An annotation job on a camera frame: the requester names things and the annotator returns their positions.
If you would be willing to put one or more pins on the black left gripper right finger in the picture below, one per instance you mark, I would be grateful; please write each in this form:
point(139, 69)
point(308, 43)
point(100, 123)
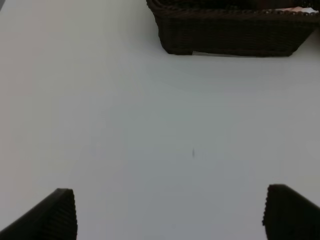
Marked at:
point(290, 216)

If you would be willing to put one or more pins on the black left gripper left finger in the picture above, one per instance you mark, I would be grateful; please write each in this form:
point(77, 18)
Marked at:
point(54, 218)

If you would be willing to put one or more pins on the dark brown wicker basket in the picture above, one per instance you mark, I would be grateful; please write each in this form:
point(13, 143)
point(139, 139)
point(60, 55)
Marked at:
point(250, 28)

